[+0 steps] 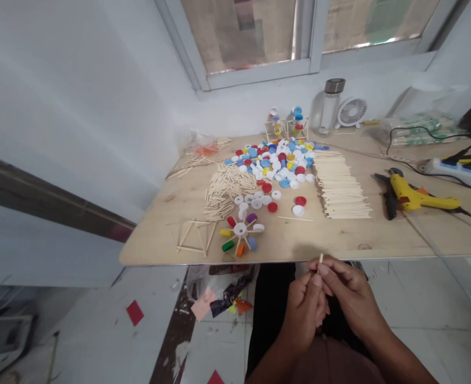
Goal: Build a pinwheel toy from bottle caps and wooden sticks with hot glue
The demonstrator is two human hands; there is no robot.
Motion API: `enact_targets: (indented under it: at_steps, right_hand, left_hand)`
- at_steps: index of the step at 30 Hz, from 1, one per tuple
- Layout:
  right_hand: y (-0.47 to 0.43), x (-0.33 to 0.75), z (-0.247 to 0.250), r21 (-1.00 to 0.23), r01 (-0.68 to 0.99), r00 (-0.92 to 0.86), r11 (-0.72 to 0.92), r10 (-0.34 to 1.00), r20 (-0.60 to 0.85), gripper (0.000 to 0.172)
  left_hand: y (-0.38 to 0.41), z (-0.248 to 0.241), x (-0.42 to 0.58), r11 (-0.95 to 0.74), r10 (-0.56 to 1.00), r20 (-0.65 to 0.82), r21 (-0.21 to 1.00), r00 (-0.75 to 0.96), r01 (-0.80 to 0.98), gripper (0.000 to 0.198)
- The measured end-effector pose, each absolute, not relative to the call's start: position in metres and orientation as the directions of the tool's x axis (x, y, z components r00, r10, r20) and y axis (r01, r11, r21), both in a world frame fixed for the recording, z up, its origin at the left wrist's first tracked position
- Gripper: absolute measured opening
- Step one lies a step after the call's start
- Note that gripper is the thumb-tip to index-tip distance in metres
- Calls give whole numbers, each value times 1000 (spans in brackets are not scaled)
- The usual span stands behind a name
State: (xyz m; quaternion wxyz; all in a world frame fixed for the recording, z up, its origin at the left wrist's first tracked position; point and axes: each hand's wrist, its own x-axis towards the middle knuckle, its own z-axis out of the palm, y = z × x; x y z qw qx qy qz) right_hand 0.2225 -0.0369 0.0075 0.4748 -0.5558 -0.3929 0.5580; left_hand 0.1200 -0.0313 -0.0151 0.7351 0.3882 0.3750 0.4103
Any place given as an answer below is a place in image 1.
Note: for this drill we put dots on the person's left hand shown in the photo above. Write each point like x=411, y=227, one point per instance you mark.
x=301, y=308

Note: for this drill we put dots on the person's right hand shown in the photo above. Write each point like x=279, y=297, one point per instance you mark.
x=349, y=288

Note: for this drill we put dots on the short wooden stick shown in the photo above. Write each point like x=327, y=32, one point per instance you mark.
x=320, y=262

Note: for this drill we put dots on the person's body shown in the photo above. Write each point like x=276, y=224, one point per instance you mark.
x=335, y=362

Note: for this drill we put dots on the plastic bag of scraps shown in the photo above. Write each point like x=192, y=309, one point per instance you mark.
x=223, y=290

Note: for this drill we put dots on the long single wooden stick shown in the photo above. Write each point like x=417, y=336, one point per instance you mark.
x=295, y=218

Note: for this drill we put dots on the white bottle cap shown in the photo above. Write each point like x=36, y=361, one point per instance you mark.
x=298, y=210

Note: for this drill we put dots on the bottle cap wheel model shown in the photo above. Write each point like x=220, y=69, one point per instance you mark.
x=241, y=234

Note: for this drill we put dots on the pink paper piece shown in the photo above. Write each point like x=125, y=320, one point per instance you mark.
x=203, y=307

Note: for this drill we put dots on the black pliers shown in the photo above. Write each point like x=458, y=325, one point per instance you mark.
x=388, y=196

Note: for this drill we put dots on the red bottle cap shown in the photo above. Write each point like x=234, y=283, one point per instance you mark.
x=272, y=206
x=300, y=200

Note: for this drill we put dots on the stack of long wooden sticks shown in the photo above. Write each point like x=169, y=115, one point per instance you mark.
x=341, y=186

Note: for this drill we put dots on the yellow glue gun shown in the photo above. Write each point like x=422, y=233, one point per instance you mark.
x=415, y=196

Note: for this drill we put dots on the cluster of white caps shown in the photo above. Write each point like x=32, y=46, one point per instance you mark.
x=255, y=200

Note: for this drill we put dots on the pile of short wooden sticks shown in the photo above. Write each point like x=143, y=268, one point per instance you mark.
x=227, y=192

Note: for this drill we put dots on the pile of coloured bottle caps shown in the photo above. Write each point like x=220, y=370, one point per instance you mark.
x=277, y=160

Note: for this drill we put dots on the white power strip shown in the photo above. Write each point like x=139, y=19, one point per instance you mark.
x=457, y=170

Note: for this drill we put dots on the red paper square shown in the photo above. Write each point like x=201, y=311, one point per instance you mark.
x=135, y=313

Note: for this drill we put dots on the stick tower with caps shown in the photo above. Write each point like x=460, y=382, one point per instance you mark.
x=274, y=125
x=298, y=124

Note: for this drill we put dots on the bag of stick packets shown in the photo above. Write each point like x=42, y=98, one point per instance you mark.
x=419, y=128

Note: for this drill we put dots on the white desk fan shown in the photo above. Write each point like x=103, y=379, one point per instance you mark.
x=351, y=113

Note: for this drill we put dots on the scattered long wooden sticks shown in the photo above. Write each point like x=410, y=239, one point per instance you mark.
x=193, y=166

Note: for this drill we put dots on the clear water bottle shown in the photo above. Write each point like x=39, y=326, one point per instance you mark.
x=328, y=108

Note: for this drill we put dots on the plastic bag with orange caps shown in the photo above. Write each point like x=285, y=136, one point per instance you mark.
x=203, y=146

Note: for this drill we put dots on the window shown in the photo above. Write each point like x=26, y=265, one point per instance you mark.
x=311, y=36

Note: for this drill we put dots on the white crate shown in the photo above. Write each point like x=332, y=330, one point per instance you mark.
x=3, y=344

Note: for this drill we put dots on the wooden stick frame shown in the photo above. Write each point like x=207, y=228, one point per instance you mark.
x=193, y=238

